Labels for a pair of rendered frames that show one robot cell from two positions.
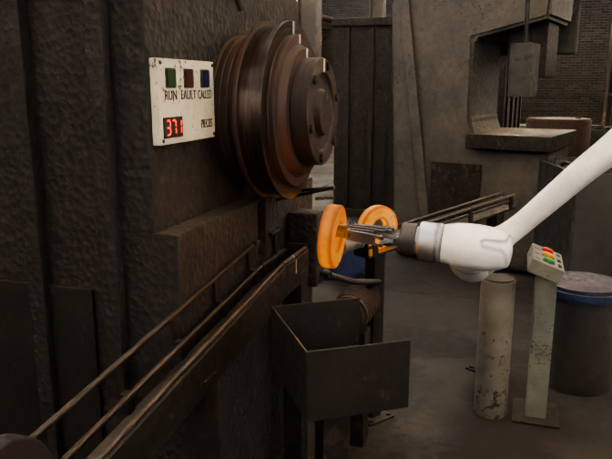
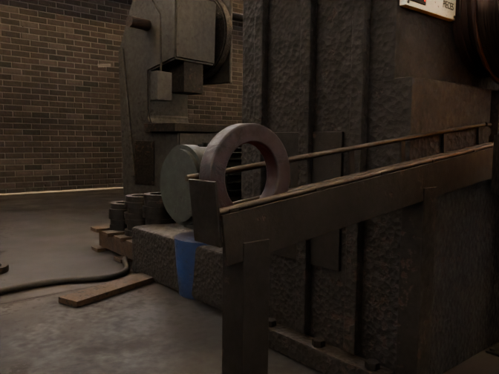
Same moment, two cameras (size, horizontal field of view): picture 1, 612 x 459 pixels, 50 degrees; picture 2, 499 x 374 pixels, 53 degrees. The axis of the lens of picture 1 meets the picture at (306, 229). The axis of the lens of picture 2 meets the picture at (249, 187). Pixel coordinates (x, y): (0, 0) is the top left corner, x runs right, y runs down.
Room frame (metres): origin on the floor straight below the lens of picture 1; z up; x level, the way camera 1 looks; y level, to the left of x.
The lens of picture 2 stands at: (0.03, -0.06, 0.70)
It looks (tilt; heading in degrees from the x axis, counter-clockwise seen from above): 5 degrees down; 32
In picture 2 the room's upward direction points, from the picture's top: 1 degrees clockwise
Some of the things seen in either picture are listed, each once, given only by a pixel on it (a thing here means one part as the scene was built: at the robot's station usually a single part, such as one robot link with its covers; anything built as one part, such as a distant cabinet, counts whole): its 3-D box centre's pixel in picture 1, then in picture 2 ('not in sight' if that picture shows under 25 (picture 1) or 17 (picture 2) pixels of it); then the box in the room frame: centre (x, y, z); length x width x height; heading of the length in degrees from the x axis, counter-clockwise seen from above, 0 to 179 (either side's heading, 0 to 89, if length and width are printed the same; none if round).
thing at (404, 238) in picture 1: (397, 237); not in sight; (1.50, -0.22, 0.84); 0.09 x 0.08 x 0.07; 72
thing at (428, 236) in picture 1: (429, 241); not in sight; (1.48, -0.29, 0.83); 0.09 x 0.06 x 0.09; 162
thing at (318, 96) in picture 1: (317, 112); not in sight; (1.77, -0.03, 1.11); 0.28 x 0.06 x 0.28; 162
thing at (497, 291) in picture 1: (494, 346); not in sight; (2.23, -0.68, 0.26); 0.12 x 0.12 x 0.52
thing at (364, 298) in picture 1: (355, 362); not in sight; (2.08, -0.17, 0.27); 0.22 x 0.13 x 0.53; 162
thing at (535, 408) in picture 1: (541, 334); not in sight; (2.22, -0.85, 0.31); 0.24 x 0.16 x 0.62; 162
